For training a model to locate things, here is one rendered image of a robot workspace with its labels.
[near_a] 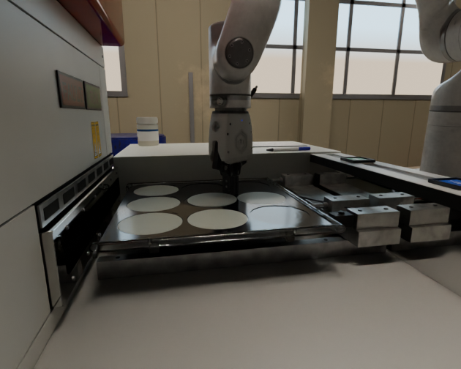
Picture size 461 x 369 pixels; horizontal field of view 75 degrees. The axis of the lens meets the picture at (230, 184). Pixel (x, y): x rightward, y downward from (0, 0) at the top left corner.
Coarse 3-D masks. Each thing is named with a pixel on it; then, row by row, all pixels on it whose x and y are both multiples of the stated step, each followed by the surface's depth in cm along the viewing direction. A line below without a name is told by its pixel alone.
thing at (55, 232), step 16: (112, 176) 67; (96, 192) 52; (80, 208) 43; (112, 208) 66; (48, 224) 35; (64, 224) 37; (96, 224) 55; (48, 240) 33; (64, 240) 37; (80, 240) 48; (96, 240) 51; (48, 256) 33; (80, 256) 42; (48, 272) 34; (64, 272) 36; (80, 272) 42; (48, 288) 34; (64, 288) 36; (64, 304) 36
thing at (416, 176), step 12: (324, 156) 80; (336, 156) 83; (348, 156) 80; (372, 168) 61; (384, 168) 63; (396, 168) 61; (408, 168) 61; (408, 180) 50; (420, 180) 50; (456, 192) 43
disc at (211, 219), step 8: (192, 216) 51; (200, 216) 51; (208, 216) 51; (216, 216) 51; (224, 216) 51; (232, 216) 51; (240, 216) 51; (192, 224) 47; (200, 224) 47; (208, 224) 47; (216, 224) 47; (224, 224) 47; (232, 224) 47; (240, 224) 47
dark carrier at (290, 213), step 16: (128, 192) 67; (176, 192) 67; (192, 192) 67; (208, 192) 67; (240, 192) 67; (272, 192) 67; (176, 208) 55; (192, 208) 55; (208, 208) 55; (224, 208) 55; (240, 208) 55; (256, 208) 55; (272, 208) 55; (288, 208) 55; (304, 208) 55; (112, 224) 47; (256, 224) 47; (272, 224) 47; (288, 224) 47; (304, 224) 47; (320, 224) 47; (112, 240) 41
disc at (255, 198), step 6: (252, 192) 67; (258, 192) 67; (264, 192) 67; (240, 198) 61; (246, 198) 61; (252, 198) 61; (258, 198) 61; (264, 198) 61; (270, 198) 61; (276, 198) 61; (282, 198) 61; (264, 204) 57
